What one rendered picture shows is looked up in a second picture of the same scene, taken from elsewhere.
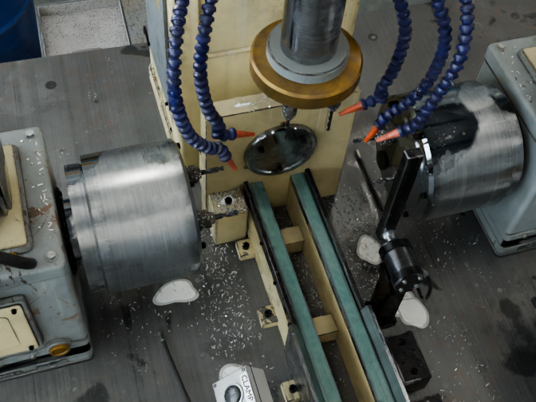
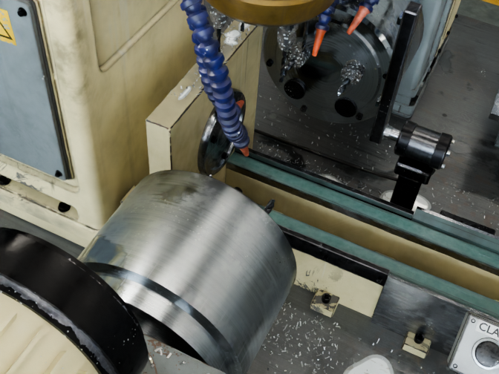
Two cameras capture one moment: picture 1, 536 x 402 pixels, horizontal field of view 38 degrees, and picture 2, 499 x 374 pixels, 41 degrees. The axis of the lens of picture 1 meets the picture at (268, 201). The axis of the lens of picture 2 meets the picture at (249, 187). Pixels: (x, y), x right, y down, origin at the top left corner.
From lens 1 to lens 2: 0.75 m
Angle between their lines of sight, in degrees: 28
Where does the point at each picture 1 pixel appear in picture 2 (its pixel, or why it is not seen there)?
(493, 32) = not seen: outside the picture
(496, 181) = (419, 28)
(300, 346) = (416, 285)
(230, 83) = (129, 95)
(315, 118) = (239, 73)
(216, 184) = not seen: hidden behind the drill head
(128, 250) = (247, 312)
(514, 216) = (416, 67)
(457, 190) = not seen: hidden behind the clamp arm
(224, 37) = (112, 33)
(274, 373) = (385, 343)
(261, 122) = (207, 104)
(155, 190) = (220, 222)
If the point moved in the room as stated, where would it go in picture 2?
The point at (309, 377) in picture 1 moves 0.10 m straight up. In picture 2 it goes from (455, 301) to (476, 263)
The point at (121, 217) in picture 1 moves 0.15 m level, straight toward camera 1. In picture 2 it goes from (216, 278) to (340, 340)
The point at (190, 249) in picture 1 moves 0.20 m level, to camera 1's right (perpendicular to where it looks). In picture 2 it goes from (289, 263) to (392, 188)
